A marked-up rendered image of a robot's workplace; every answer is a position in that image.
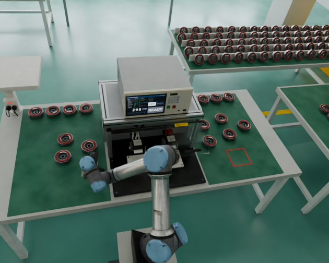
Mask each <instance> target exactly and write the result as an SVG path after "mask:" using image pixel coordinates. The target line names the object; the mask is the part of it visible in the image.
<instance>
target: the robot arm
mask: <svg viewBox="0 0 329 263"><path fill-rule="evenodd" d="M97 159H98V152H91V153H90V156H85V157H83V158H81V160H80V162H79V165H80V168H81V171H82V172H81V176H82V177H83V175H84V179H87V180H88V182H89V184H90V186H91V188H92V189H93V191H94V192H95V193H98V192H100V191H102V190H104V189H105V188H106V187H107V185H108V184H111V183H115V182H117V181H120V180H123V179H125V178H128V177H131V176H134V175H137V174H140V173H142V172H146V171H148V175H149V176H150V177H151V198H152V229H151V230H150V232H149V233H147V234H144V235H143V236H141V238H140V242H139V245H140V250H141V252H142V255H143V257H144V258H145V259H146V260H147V261H148V262H149V263H165V262H167V261H168V260H169V259H170V258H171V256H172V255H173V254H174V253H175V252H176V251H177V249H178V248H179V247H181V246H183V245H185V244H186V243H187V234H186V231H185V229H184V228H183V226H182V225H181V224H180V223H178V222H176V223H173V224H172V225H171V224H170V192H169V176H170V175H171V174H172V166H173V165H174V164H175V163H176V162H177V159H178V153H177V151H176V149H175V148H174V147H172V146H170V145H161V146H153V147H151V148H149V149H148V150H147V151H146V152H145V154H144V157H143V158H141V159H138V160H135V161H133V162H130V163H128V164H125V165H122V166H119V167H117V168H114V169H111V170H108V171H105V169H103V168H100V167H98V166H96V165H97Z"/></svg>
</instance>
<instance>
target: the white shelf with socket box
mask: <svg viewBox="0 0 329 263"><path fill-rule="evenodd" d="M41 66H42V57H41V56H13V57H0V92H4V94H5V98H4V99H3V102H4V105H5V108H6V110H8V114H9V111H10V112H11V113H13V114H16V115H17V114H18V113H20V112H22V111H23V107H22V106H21V105H20V103H19V101H18V98H17V95H16V93H15V91H25V90H39V86H40V76H41ZM6 115H7V112H6ZM7 116H8V115H7ZM17 116H18V115H17ZM8 117H10V114H9V116H8Z"/></svg>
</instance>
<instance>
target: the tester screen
mask: <svg viewBox="0 0 329 263"><path fill-rule="evenodd" d="M165 97H166V95H165V94H163V95H149V96H141V97H127V98H126V116H128V115H139V114H151V113H147V111H148V107H159V106H163V108H164V105H154V106H148V103H149V102H162V101H165ZM164 104H165V102H164ZM137 108H142V110H141V111H133V112H142V111H146V113H139V114H127V113H130V112H132V109H137ZM156 113H163V112H156Z"/></svg>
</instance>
